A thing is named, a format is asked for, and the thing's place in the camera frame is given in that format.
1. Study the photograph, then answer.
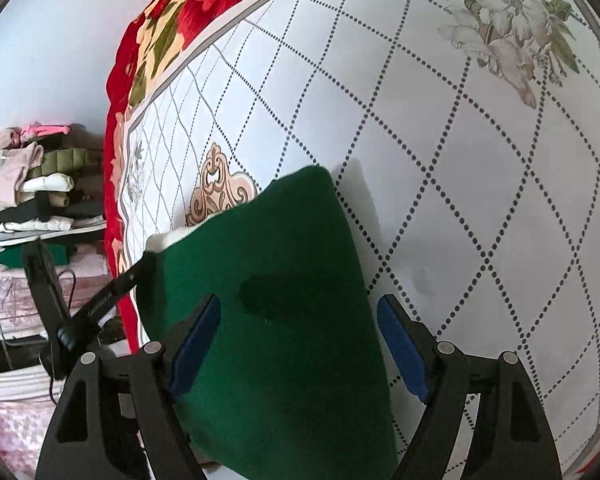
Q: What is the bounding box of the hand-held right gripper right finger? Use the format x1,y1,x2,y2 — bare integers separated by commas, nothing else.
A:
376,294,563,480

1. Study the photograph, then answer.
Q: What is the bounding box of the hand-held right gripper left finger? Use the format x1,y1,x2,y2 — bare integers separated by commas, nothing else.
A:
34,292,222,480

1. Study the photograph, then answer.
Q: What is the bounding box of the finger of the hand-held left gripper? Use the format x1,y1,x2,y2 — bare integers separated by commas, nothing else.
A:
57,252,157,347
21,242,76,380

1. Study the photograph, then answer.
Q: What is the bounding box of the green and white varsity jacket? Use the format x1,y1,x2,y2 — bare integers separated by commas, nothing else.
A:
135,164,398,480

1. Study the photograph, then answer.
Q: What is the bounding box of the stack of folded clothes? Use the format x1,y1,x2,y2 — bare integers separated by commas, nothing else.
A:
0,121,108,268

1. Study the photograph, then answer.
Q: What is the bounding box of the pink patterned bedding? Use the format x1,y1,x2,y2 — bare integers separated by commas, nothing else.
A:
0,255,126,476

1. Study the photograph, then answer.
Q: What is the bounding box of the white quilted flower-print mat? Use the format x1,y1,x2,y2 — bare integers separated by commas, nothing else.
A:
115,0,600,480

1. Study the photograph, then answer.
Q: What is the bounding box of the red floral blanket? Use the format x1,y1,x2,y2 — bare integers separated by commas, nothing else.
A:
102,0,331,356

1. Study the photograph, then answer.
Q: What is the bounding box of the black cable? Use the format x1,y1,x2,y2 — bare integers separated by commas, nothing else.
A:
47,269,79,406

